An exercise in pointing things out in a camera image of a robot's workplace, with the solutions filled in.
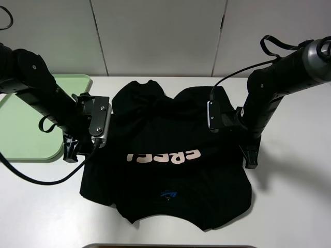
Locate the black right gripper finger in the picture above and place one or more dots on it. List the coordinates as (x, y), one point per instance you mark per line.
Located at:
(250, 153)

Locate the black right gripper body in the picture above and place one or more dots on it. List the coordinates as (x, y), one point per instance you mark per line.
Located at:
(234, 124)

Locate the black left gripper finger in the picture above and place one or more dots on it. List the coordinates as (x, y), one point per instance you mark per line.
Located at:
(70, 153)

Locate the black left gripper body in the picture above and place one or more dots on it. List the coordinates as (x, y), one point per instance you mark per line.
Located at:
(78, 110)

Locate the black short sleeve t-shirt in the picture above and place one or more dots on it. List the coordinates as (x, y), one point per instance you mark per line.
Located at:
(161, 159)

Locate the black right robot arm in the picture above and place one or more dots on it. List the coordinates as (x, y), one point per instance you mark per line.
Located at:
(307, 66)

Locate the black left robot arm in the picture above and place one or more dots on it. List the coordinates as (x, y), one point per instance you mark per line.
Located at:
(37, 109)

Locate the light green plastic tray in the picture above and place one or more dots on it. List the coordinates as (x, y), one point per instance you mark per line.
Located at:
(21, 139)

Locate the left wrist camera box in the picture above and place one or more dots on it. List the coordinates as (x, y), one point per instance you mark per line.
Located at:
(100, 120)

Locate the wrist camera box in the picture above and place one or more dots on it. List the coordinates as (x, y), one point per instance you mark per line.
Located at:
(100, 120)
(213, 116)

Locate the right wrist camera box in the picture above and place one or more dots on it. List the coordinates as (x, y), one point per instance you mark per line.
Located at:
(213, 116)

